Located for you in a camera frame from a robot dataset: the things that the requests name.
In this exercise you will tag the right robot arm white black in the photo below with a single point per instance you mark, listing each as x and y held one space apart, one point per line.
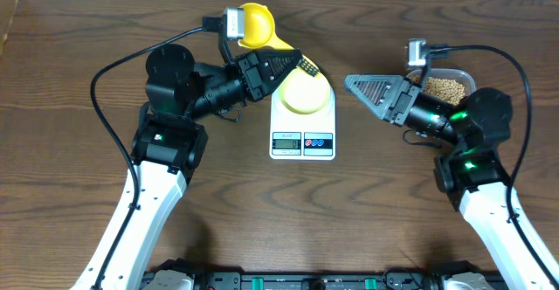
471 174

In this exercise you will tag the white digital kitchen scale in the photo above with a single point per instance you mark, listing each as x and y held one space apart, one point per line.
302 137

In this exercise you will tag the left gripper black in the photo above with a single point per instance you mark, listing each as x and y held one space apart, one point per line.
250 67

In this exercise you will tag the clear plastic container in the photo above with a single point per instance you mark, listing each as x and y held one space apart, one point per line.
462 77

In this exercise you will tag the soybeans in container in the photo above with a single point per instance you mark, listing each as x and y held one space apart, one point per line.
449 90

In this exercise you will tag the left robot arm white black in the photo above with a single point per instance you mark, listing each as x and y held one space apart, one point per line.
168 146

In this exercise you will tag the yellow measuring scoop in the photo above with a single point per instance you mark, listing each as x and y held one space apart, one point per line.
260 32

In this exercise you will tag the pale yellow bowl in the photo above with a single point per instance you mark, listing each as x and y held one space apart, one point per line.
302 93

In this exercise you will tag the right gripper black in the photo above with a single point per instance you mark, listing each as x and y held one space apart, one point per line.
396 93

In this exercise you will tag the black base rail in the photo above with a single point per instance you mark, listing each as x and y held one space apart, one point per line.
181 274

